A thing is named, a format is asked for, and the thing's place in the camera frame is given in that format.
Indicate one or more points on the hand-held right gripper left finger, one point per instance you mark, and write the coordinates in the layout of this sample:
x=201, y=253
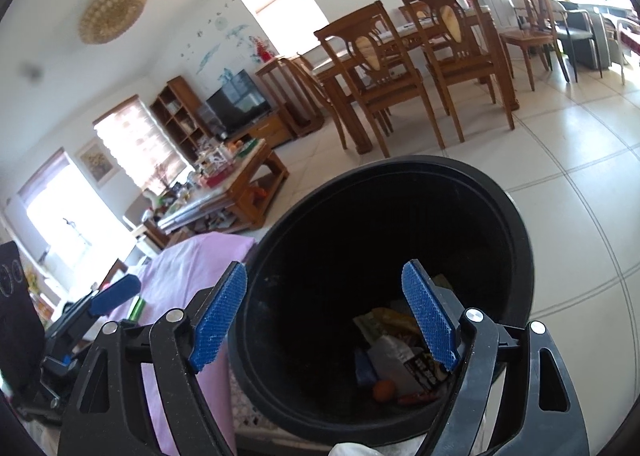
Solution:
x=220, y=321

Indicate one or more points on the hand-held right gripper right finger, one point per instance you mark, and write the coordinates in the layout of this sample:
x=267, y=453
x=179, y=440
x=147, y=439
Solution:
x=429, y=321

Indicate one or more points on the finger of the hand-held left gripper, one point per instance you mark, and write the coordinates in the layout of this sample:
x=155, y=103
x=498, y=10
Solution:
x=115, y=293

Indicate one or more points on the green tube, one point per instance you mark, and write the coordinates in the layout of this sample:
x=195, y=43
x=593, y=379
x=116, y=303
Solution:
x=136, y=308

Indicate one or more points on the yellow packet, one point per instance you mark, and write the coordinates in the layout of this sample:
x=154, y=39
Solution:
x=395, y=318

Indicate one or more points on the black white printed packet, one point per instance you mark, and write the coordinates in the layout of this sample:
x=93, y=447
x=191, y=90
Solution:
x=425, y=372

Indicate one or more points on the blue packet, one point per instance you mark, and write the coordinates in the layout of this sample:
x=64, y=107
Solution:
x=365, y=366

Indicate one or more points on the small orange ball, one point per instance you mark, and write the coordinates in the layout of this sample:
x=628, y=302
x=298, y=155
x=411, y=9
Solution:
x=384, y=390

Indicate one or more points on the black trash bin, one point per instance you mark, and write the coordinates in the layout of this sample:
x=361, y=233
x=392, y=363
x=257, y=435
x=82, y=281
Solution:
x=325, y=246

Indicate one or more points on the green packet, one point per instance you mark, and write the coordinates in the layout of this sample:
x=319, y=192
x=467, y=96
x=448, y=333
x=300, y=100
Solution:
x=367, y=328

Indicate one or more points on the pink blanket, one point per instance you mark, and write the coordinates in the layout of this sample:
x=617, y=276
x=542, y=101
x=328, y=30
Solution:
x=200, y=256

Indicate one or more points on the wooden sofa chair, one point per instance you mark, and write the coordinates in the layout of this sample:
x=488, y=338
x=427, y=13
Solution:
x=135, y=217

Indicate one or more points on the small framed picture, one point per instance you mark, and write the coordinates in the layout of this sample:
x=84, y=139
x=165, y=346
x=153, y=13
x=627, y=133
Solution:
x=95, y=161

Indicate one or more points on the wooden coffee table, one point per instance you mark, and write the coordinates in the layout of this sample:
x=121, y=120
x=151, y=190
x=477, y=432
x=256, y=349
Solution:
x=250, y=186

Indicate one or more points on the white plastic bag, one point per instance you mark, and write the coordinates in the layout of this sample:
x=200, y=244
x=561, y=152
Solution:
x=370, y=450

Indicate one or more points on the assorted tabletop clutter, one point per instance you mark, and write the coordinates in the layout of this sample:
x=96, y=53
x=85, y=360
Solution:
x=215, y=161

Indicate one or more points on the wooden bookshelf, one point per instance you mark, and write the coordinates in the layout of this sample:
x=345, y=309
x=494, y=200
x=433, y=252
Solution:
x=175, y=116

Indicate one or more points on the wooden television cabinet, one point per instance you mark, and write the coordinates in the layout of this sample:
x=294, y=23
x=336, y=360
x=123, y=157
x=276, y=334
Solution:
x=270, y=129

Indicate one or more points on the black television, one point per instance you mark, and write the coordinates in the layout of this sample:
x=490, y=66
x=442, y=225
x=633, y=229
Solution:
x=237, y=101

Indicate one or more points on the tall wooden stand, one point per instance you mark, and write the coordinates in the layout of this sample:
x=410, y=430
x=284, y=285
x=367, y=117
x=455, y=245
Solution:
x=300, y=111

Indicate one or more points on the wooden dining chair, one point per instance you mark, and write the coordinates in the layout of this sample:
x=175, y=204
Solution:
x=460, y=66
x=395, y=86

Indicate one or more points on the curved-back wooden chair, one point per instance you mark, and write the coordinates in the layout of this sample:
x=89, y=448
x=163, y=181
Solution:
x=320, y=96

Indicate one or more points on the wooden dining table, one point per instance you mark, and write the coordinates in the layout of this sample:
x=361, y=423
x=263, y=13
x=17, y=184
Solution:
x=502, y=81

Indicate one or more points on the red flower ornament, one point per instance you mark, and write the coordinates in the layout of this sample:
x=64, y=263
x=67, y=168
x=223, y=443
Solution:
x=262, y=49

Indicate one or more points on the round ceiling lamp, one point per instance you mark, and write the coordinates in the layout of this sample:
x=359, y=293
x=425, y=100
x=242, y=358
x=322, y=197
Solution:
x=112, y=11

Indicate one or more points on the wooden armchair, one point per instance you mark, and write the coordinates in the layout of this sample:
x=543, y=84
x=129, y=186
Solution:
x=530, y=36

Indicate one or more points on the grey armchair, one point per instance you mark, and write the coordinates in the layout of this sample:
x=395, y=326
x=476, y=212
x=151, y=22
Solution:
x=582, y=36

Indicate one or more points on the blue wall decals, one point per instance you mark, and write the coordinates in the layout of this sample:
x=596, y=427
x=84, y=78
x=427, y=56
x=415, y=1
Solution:
x=210, y=59

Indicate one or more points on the round wall clock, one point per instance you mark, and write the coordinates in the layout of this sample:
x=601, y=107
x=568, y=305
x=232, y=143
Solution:
x=220, y=25

